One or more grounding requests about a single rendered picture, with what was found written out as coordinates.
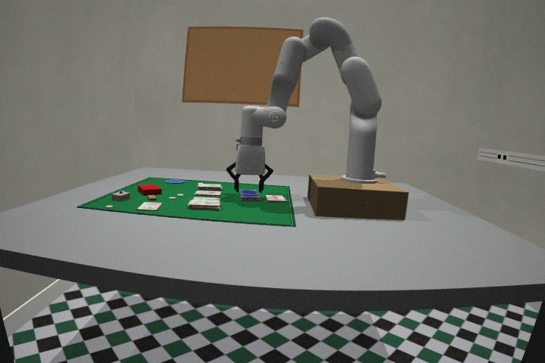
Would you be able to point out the blue round disc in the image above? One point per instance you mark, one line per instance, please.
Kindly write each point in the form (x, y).
(174, 181)

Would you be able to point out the red rectangular block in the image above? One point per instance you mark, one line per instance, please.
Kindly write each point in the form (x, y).
(149, 190)

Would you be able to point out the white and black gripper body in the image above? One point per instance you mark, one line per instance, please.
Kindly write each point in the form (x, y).
(250, 160)

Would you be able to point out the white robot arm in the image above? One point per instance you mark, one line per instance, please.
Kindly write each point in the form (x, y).
(365, 97)

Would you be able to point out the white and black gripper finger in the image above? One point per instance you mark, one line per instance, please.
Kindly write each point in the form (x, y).
(233, 176)
(264, 178)

